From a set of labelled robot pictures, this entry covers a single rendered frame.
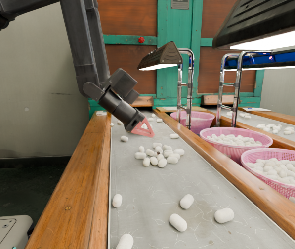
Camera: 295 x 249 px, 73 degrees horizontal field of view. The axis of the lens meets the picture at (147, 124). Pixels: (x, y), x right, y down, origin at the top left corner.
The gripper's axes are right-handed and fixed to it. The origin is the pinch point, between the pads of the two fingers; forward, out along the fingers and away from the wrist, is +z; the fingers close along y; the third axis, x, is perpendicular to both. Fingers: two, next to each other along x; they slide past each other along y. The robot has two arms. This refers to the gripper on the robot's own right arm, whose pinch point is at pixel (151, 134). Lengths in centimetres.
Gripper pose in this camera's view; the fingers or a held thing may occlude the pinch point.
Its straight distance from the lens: 65.2
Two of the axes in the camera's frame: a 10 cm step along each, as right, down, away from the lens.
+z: 7.4, 6.1, 2.8
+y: -1.7, -2.3, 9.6
